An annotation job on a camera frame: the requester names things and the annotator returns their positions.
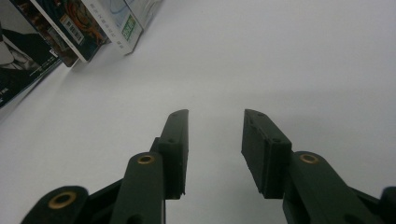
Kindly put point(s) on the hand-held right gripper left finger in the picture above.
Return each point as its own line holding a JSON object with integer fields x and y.
{"x": 174, "y": 161}

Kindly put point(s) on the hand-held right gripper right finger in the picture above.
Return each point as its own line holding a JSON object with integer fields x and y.
{"x": 267, "y": 161}

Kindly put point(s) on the white book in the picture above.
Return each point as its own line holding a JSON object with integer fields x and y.
{"x": 102, "y": 15}

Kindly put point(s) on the black and red magazine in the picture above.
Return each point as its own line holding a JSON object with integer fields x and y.
{"x": 18, "y": 62}

